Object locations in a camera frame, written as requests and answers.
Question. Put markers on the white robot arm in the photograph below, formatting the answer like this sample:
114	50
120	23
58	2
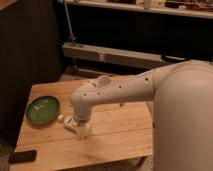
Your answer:
182	97

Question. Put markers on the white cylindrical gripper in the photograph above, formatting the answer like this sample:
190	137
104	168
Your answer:
83	129

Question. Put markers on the black phone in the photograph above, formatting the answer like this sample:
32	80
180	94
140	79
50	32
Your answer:
23	156

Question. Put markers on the long grey baseboard heater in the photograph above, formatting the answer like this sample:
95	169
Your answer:
113	56

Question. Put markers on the metal pole stand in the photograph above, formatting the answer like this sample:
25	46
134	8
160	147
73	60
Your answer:
72	37

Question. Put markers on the white shelf with clutter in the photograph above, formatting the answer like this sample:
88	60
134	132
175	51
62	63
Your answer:
145	8

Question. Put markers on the white plastic bottle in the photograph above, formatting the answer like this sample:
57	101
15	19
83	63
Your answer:
69	123

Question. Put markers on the green ceramic bowl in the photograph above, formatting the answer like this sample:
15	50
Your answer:
43	110

